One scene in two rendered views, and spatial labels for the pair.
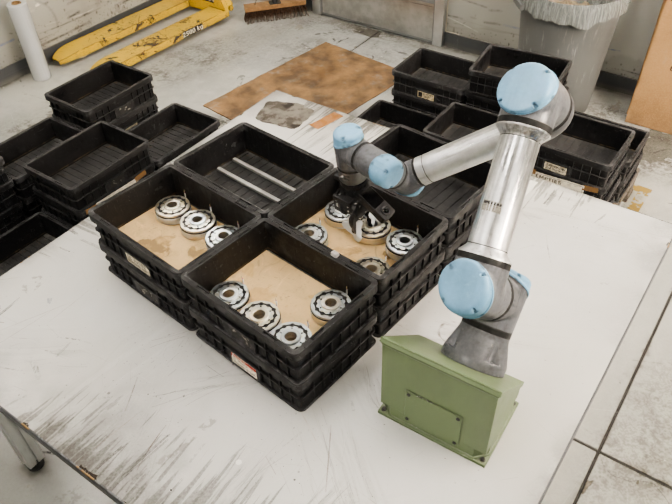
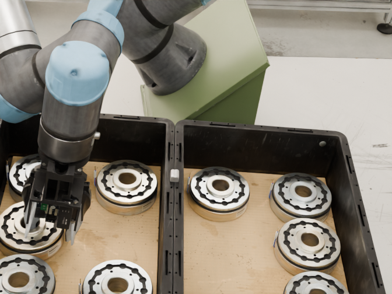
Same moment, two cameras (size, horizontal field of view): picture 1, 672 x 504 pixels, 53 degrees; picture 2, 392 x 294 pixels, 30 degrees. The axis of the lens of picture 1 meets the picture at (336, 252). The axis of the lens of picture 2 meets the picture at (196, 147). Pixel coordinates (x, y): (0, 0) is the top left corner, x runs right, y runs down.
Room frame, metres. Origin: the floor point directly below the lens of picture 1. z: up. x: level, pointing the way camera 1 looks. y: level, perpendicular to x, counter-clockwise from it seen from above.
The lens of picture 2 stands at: (1.85, 0.56, 1.73)
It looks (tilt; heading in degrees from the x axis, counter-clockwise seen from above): 42 degrees down; 221
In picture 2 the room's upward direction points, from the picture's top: 8 degrees clockwise
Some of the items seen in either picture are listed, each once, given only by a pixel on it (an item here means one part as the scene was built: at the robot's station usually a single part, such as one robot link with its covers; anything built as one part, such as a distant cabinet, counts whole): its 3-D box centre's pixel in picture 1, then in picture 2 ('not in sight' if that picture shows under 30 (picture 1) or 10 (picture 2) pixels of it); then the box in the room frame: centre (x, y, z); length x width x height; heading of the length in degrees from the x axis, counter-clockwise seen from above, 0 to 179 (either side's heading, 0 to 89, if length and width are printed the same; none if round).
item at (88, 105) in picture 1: (111, 126); not in sight; (2.84, 1.05, 0.37); 0.40 x 0.30 x 0.45; 144
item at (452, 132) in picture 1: (474, 160); not in sight; (2.52, -0.64, 0.31); 0.40 x 0.30 x 0.34; 53
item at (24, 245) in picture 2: (372, 225); (30, 224); (1.45, -0.11, 0.86); 0.10 x 0.10 x 0.01
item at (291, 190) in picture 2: (290, 336); (303, 192); (1.05, 0.11, 0.86); 0.05 x 0.05 x 0.01
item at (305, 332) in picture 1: (290, 338); (302, 193); (1.05, 0.11, 0.86); 0.10 x 0.10 x 0.01
